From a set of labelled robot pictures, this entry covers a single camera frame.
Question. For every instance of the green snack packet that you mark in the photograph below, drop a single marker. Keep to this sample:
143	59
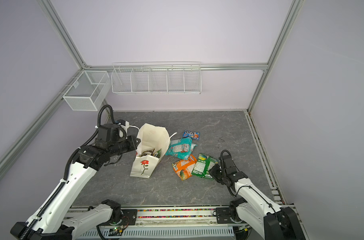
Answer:
203	164

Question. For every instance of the white wire shelf basket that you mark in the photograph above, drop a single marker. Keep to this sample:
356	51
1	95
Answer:
156	78

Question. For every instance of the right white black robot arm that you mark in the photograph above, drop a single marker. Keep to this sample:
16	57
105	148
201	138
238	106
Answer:
260	201

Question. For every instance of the yellow green fox's candy bag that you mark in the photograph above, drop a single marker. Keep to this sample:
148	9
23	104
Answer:
157	154

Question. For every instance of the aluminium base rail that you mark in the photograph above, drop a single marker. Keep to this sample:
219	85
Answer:
238	222

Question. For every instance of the teal snack packet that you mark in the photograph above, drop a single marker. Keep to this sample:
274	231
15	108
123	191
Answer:
181	148

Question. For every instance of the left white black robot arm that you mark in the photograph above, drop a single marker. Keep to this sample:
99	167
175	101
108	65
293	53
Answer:
48	222

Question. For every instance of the white flower paper bag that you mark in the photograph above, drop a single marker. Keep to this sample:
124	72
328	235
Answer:
155	142

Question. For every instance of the blue m&m's candy packet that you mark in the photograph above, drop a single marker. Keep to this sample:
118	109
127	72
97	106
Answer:
191	134

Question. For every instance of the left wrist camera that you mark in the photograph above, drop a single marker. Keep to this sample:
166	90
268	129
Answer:
124	124

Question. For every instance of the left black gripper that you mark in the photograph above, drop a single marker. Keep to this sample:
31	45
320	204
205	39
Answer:
134	144

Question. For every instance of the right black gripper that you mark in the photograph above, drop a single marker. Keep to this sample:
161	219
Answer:
216	173

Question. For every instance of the white mesh box basket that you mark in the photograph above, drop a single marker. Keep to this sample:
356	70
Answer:
88	91

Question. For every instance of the brown chocolate bar wrapper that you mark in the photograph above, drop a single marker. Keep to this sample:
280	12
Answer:
148	152

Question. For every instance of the orange snack packet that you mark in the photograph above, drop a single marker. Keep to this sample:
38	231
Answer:
184	168

